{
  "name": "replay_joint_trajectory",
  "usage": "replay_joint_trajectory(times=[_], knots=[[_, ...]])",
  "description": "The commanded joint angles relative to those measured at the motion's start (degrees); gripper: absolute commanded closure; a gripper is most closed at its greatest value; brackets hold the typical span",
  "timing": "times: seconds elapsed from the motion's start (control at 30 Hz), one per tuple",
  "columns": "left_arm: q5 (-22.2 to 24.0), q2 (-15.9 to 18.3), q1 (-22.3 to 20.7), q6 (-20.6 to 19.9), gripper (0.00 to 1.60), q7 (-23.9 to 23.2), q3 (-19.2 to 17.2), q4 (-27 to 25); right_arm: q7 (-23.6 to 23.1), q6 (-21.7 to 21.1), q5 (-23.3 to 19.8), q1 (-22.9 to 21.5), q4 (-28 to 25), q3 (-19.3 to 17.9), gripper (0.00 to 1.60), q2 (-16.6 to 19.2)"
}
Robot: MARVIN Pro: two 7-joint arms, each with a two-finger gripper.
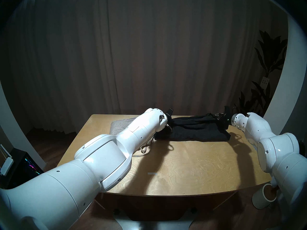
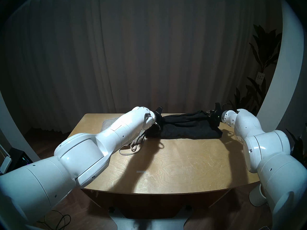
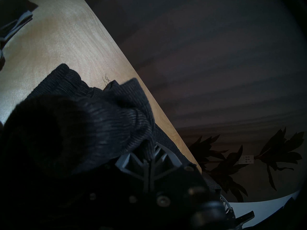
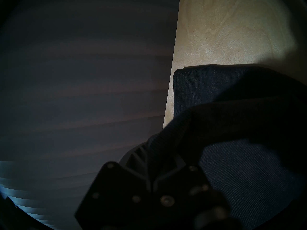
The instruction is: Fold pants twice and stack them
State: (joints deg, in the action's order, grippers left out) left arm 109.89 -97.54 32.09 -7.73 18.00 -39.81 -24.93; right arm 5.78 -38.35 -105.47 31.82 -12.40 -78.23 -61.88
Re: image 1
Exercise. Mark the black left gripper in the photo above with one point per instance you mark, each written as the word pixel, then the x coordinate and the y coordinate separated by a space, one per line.
pixel 169 114

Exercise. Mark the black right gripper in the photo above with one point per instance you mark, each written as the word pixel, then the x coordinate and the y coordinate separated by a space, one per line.
pixel 226 120

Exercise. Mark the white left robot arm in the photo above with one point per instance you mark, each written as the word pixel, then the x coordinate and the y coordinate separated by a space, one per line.
pixel 96 164

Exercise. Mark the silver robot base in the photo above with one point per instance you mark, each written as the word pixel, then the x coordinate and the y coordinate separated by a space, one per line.
pixel 156 222

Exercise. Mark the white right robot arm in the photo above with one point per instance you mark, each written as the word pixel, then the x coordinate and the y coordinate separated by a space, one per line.
pixel 275 150

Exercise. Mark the white plant tag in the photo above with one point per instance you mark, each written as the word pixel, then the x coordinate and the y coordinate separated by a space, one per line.
pixel 265 82

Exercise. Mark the brown pleated curtain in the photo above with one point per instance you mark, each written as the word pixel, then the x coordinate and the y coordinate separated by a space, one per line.
pixel 148 52

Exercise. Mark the tall dark leafy plant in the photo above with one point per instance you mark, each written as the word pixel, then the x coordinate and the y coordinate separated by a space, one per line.
pixel 271 54

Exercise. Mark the white cylindrical plant pot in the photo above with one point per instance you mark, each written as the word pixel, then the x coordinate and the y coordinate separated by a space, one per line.
pixel 260 200

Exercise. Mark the black round base foot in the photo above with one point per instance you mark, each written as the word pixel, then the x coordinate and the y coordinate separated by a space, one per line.
pixel 116 211
pixel 193 210

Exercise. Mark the black computer tower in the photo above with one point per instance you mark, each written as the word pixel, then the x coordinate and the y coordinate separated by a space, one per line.
pixel 24 164

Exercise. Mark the small white box device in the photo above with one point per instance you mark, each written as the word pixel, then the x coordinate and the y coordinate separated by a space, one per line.
pixel 6 166

